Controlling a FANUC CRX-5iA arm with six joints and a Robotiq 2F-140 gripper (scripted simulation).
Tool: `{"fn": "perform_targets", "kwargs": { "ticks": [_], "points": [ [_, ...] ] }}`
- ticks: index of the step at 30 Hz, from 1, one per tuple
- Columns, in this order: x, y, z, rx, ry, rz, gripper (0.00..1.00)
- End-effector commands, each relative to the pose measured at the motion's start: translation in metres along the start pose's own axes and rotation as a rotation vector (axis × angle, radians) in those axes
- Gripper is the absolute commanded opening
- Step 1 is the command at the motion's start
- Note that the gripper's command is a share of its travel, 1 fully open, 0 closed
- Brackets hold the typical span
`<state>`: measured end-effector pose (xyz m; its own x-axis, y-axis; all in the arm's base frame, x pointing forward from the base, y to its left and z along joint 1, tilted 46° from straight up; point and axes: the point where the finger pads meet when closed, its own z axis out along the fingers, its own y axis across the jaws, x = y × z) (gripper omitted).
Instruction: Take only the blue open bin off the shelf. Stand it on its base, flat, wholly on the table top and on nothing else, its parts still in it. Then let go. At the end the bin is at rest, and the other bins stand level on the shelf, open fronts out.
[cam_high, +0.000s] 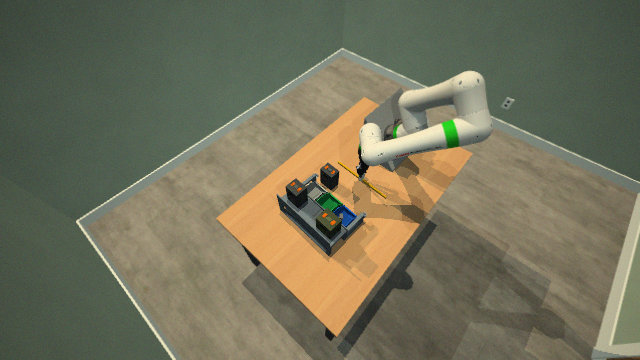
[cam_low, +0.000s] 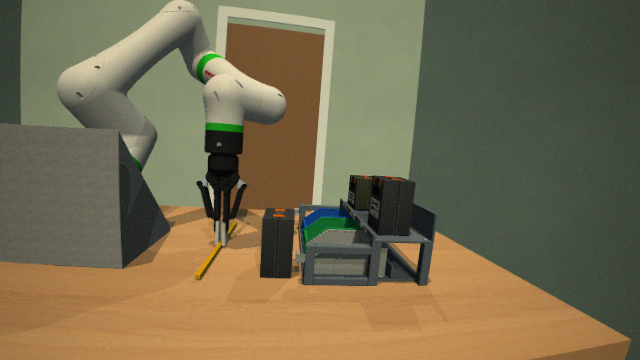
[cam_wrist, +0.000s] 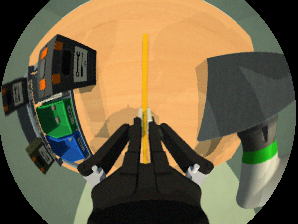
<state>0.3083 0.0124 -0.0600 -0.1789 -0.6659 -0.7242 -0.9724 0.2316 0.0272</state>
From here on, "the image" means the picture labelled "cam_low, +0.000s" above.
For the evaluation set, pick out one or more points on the yellow bar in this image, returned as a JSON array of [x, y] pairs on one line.
[[210, 258]]

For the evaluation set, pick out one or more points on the blue bin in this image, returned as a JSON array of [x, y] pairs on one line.
[[324, 212]]

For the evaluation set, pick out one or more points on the grey metal shelf rack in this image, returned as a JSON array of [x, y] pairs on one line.
[[422, 231]]

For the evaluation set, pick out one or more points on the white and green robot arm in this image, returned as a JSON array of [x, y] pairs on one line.
[[95, 90]]

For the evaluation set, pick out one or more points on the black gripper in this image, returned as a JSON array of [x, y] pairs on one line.
[[222, 175]]

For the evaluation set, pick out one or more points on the green open bin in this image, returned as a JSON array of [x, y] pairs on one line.
[[325, 223]]

